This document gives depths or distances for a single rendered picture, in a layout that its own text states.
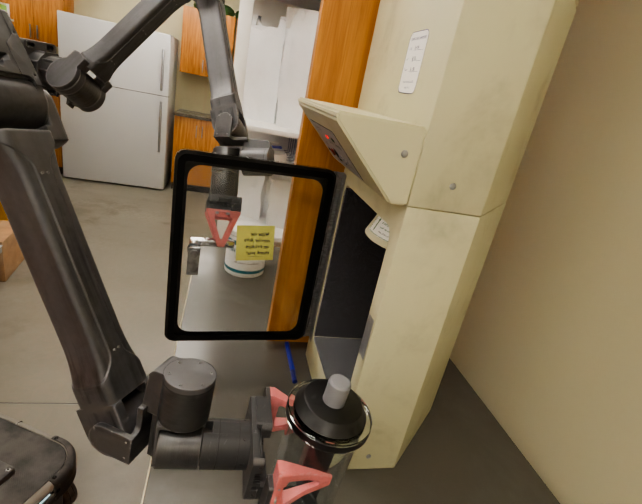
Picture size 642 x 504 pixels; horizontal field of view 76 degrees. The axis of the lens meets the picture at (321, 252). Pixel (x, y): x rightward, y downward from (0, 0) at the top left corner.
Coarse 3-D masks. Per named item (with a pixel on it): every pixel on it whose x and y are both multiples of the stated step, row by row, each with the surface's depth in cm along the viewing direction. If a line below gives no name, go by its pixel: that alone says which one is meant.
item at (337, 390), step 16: (320, 384) 52; (336, 384) 48; (304, 400) 49; (320, 400) 49; (336, 400) 48; (352, 400) 51; (304, 416) 47; (320, 416) 47; (336, 416) 47; (352, 416) 48; (320, 432) 46; (336, 432) 46; (352, 432) 47
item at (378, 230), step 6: (378, 216) 69; (372, 222) 70; (378, 222) 68; (384, 222) 66; (366, 228) 72; (372, 228) 69; (378, 228) 67; (384, 228) 66; (366, 234) 70; (372, 234) 68; (378, 234) 66; (384, 234) 66; (372, 240) 67; (378, 240) 66; (384, 240) 65; (384, 246) 65
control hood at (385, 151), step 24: (336, 120) 47; (360, 120) 47; (384, 120) 48; (360, 144) 48; (384, 144) 49; (408, 144) 49; (360, 168) 55; (384, 168) 50; (408, 168) 51; (384, 192) 51; (408, 192) 52
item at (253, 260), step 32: (192, 192) 74; (224, 192) 76; (256, 192) 78; (288, 192) 80; (320, 192) 82; (192, 224) 77; (224, 224) 79; (256, 224) 80; (288, 224) 82; (224, 256) 81; (256, 256) 83; (288, 256) 85; (192, 288) 82; (224, 288) 84; (256, 288) 86; (288, 288) 88; (192, 320) 85; (224, 320) 87; (256, 320) 89; (288, 320) 92
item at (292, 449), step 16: (304, 384) 53; (288, 400) 50; (368, 416) 51; (288, 432) 50; (304, 432) 46; (368, 432) 48; (288, 448) 50; (304, 448) 48; (304, 464) 48; (320, 464) 48; (336, 464) 48; (304, 480) 49; (336, 480) 50; (304, 496) 50; (320, 496) 50
